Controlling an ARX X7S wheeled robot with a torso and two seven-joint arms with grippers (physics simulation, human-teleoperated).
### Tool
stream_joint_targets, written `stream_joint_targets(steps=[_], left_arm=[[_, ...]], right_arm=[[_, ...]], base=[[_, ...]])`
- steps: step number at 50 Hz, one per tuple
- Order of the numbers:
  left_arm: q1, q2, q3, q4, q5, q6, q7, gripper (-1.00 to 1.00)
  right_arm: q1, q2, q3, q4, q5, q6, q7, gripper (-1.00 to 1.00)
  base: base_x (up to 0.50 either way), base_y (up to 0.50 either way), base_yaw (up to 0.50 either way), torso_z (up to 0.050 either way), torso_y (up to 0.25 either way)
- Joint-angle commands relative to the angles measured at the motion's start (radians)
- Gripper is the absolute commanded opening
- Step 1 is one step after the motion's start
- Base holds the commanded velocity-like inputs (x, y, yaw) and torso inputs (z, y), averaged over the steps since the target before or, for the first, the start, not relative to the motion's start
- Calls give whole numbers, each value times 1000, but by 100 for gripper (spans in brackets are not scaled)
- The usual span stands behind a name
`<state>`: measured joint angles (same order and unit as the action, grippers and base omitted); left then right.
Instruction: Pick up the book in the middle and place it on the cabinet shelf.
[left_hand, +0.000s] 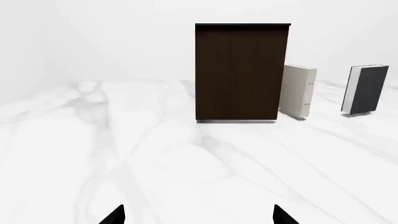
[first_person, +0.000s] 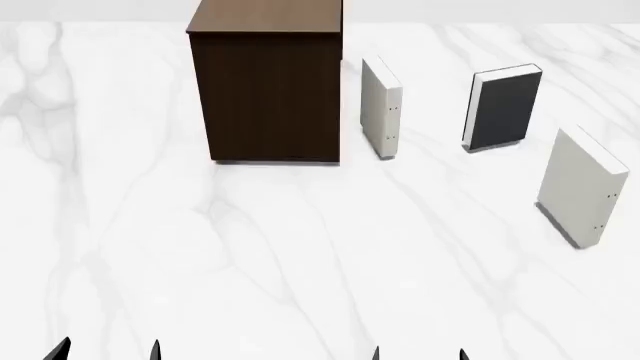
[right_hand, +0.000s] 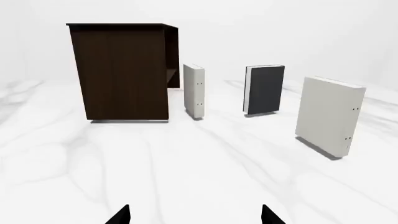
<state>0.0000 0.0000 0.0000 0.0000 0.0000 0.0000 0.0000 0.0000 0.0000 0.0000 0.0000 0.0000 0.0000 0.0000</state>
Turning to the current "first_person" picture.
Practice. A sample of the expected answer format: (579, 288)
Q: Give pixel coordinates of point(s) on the dark brown wooden cabinet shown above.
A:
(267, 93)

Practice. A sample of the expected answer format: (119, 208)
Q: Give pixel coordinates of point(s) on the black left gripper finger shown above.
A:
(156, 352)
(59, 352)

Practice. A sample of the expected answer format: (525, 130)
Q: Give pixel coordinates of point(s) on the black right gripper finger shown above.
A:
(376, 354)
(464, 355)

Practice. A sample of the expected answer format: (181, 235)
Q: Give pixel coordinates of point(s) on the black cover standing book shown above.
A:
(505, 108)

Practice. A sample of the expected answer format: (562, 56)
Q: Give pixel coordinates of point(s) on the light grey standing book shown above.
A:
(380, 105)
(575, 187)

